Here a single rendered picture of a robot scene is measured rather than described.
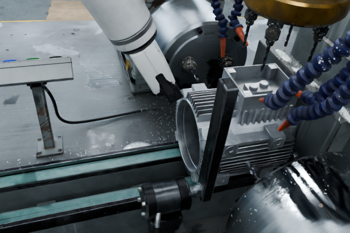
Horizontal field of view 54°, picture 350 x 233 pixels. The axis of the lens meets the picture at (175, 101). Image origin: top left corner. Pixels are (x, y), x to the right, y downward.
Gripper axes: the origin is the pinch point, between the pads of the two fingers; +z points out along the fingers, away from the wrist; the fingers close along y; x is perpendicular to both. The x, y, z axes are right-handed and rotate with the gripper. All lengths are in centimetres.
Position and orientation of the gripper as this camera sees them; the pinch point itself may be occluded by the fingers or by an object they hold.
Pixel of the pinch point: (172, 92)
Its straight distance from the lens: 70.7
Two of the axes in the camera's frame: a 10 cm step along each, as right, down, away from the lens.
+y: 3.0, 6.2, -7.3
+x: 8.7, -4.9, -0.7
